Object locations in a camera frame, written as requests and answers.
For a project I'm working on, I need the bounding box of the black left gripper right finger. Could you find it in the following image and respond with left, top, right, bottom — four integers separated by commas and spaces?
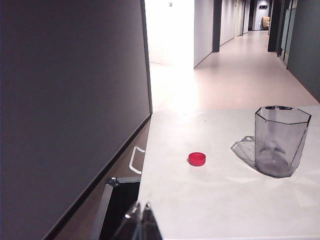
138, 202, 164, 240

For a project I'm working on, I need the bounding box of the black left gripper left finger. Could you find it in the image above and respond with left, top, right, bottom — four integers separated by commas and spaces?
117, 201, 141, 240

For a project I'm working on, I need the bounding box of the red plastic bottle cap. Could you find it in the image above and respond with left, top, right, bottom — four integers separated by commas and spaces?
188, 152, 207, 167

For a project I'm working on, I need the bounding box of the clear octagonal glass cup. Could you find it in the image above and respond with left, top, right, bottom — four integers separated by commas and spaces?
254, 105, 312, 179

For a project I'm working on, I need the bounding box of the grey metal base frame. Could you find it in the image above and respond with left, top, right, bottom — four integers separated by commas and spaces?
88, 176, 142, 240

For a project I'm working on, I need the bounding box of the white scissor table frame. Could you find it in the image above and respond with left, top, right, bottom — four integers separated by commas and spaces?
128, 146, 146, 175

